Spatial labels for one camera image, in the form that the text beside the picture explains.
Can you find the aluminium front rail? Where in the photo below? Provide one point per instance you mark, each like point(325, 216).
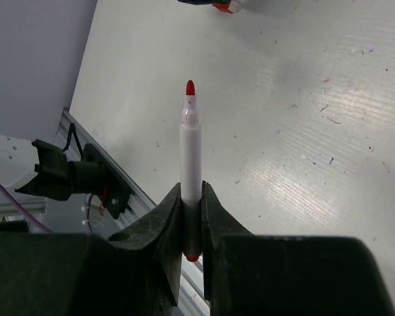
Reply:
point(40, 169)

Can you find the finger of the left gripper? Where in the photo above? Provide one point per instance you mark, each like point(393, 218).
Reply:
point(202, 2)

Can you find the red cap with black clip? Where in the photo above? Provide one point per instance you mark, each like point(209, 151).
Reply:
point(228, 6)

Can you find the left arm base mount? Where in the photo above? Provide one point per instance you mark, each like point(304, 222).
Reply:
point(96, 174)

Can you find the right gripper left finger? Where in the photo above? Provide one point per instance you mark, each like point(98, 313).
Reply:
point(134, 272)

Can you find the white marker red tip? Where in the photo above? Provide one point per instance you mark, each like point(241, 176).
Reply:
point(190, 174)

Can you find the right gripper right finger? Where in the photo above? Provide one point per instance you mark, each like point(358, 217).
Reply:
point(249, 274)

